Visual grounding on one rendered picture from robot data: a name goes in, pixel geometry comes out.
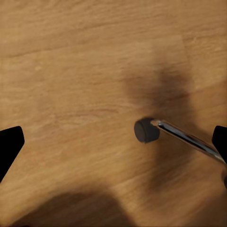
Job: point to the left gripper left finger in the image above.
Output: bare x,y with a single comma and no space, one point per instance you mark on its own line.
11,141

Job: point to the swivel chair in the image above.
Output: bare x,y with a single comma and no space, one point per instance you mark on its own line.
148,130

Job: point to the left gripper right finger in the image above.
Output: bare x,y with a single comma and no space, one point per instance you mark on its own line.
220,141

